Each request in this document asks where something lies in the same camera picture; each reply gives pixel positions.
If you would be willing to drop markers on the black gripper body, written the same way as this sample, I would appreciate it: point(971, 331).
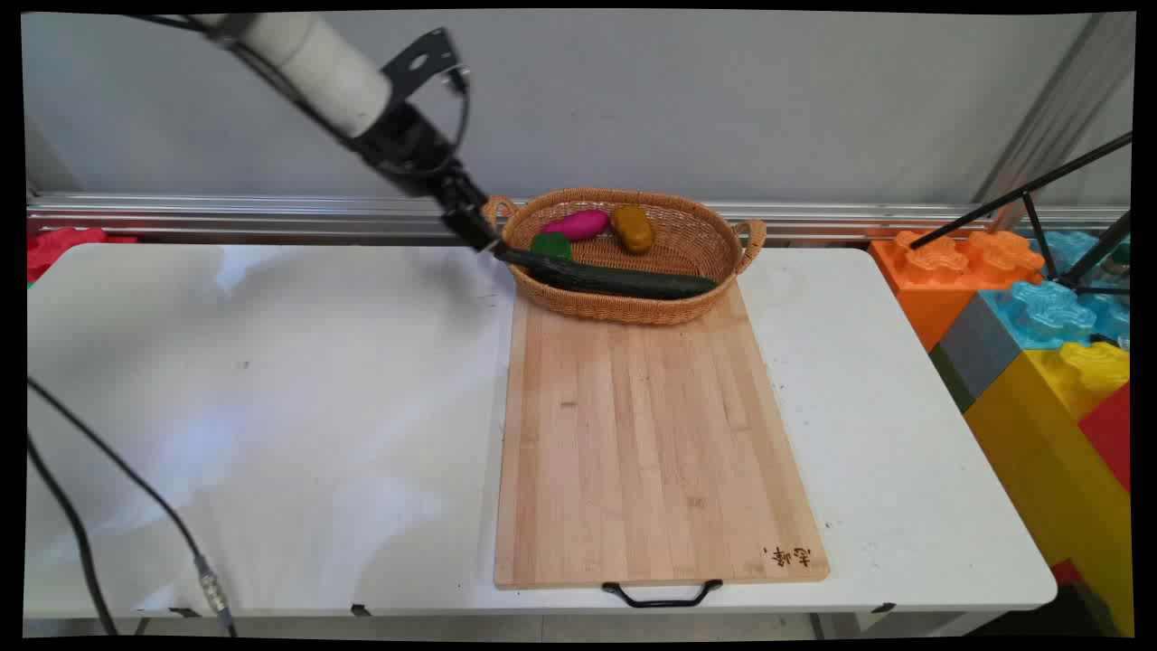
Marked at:
point(411, 149)

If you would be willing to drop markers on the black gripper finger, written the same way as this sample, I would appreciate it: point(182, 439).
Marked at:
point(472, 192)
point(470, 231)

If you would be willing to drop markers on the green pepper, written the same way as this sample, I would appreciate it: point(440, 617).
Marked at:
point(551, 246)

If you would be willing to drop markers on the purple sweet potato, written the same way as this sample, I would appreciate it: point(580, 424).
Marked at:
point(578, 224)

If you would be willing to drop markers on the dark green cucumber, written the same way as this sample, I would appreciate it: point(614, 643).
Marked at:
point(624, 282)

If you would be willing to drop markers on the brown potato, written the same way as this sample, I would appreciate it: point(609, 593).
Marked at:
point(633, 229)

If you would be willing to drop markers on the woven wicker basket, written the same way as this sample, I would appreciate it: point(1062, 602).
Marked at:
point(673, 237)

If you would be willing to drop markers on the wooden cutting board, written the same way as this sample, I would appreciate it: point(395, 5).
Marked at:
point(646, 434)

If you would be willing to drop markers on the red giant building block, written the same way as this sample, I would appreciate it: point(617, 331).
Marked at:
point(59, 246)
point(1110, 434)

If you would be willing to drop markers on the orange giant building block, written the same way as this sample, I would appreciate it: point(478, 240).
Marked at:
point(922, 280)

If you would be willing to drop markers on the grey giant building block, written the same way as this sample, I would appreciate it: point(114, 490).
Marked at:
point(976, 348)

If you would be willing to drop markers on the black tripod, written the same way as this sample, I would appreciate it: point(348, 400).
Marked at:
point(1030, 192)

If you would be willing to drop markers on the blue giant building block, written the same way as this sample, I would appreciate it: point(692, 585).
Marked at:
point(1048, 307)

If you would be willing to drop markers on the yellow giant building block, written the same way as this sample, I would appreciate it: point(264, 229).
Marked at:
point(1039, 452)

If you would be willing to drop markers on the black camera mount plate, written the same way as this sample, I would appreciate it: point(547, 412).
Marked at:
point(418, 59)

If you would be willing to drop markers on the aluminium rail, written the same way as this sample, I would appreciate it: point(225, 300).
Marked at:
point(226, 217)

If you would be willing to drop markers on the aluminium diagonal post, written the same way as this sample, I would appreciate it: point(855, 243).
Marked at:
point(1048, 117)

